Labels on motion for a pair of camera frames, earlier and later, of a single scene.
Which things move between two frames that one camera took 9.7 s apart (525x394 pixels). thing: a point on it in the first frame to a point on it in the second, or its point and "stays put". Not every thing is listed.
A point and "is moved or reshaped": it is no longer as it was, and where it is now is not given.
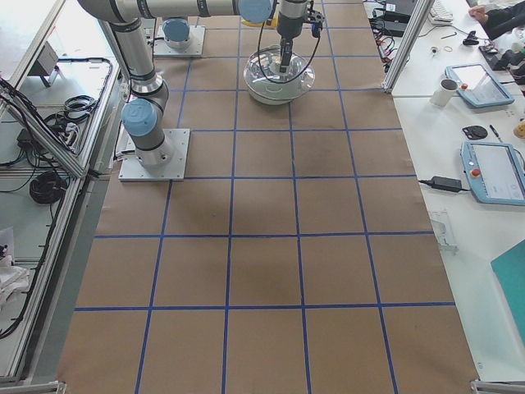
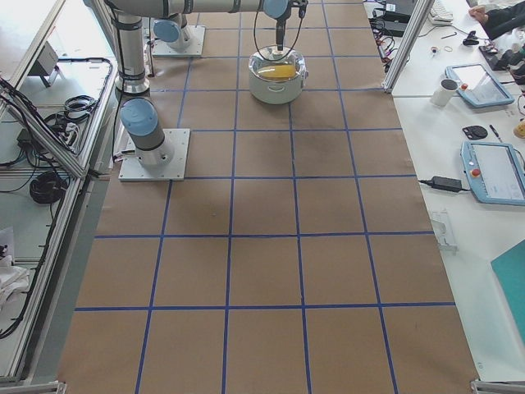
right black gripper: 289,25 to 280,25
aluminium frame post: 416,20 stays put
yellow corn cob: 274,24 to 278,72
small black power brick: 445,183 stays put
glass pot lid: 263,78 is moved or reshaped
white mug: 444,93 stays put
